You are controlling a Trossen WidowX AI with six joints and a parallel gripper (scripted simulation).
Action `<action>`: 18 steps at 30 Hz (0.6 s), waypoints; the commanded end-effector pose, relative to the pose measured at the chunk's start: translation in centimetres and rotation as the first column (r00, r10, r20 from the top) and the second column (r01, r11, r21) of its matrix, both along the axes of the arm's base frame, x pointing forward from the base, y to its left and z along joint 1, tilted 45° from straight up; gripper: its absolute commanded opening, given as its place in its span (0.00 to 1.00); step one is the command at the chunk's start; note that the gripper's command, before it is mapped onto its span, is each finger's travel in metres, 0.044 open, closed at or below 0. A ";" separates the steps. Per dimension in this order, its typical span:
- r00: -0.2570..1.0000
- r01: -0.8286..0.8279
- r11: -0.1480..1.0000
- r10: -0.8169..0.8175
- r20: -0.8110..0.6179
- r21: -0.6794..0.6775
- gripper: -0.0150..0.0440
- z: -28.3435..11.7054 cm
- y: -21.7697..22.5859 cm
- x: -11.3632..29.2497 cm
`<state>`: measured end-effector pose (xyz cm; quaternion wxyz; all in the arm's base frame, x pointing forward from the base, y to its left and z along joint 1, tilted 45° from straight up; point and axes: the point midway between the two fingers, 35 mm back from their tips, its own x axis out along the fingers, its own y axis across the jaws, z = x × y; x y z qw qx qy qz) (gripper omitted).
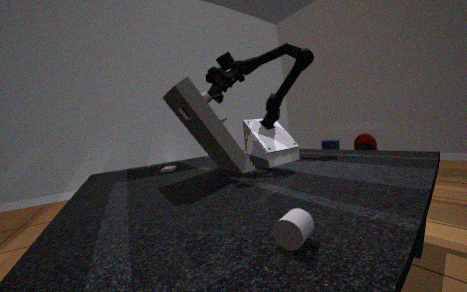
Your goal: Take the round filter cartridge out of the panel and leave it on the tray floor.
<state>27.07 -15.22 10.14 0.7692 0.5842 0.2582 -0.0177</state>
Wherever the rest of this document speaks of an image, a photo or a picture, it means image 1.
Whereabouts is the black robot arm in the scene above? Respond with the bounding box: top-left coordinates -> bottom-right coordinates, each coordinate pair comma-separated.
206,43 -> 314,130

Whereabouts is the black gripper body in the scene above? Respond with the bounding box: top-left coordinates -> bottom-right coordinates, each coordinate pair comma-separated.
213,67 -> 235,104

